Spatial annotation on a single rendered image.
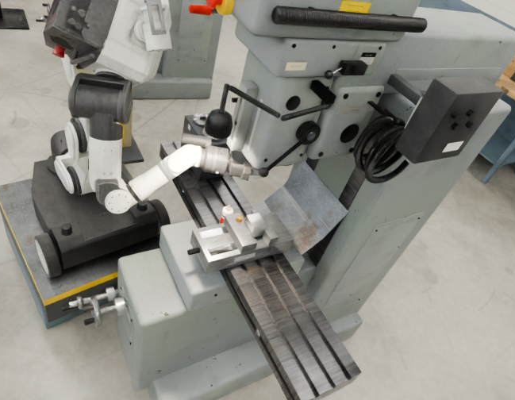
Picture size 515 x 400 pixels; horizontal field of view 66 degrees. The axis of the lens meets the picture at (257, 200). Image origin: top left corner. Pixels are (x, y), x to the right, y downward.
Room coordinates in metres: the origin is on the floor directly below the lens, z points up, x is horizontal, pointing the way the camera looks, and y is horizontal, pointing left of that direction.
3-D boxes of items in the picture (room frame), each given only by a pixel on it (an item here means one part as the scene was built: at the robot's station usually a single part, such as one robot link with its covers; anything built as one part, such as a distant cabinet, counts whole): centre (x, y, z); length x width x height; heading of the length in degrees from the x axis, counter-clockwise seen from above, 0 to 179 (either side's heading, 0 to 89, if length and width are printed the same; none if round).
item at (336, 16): (0.98, -0.09, 1.79); 0.45 x 0.04 x 0.04; 131
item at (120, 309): (0.75, 0.41, 0.62); 0.16 x 0.12 x 0.12; 131
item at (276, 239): (0.99, 0.00, 0.98); 0.35 x 0.15 x 0.11; 130
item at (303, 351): (1.05, 0.02, 0.88); 1.24 x 0.23 x 0.08; 41
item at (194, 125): (1.39, 0.29, 1.02); 0.22 x 0.12 x 0.20; 42
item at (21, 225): (1.33, 0.82, 0.20); 0.78 x 0.68 x 0.40; 50
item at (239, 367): (1.23, -0.16, 0.10); 1.20 x 0.60 x 0.20; 131
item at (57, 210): (1.33, 0.82, 0.59); 0.64 x 0.52 x 0.33; 50
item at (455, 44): (1.40, -0.35, 1.66); 0.80 x 0.23 x 0.20; 131
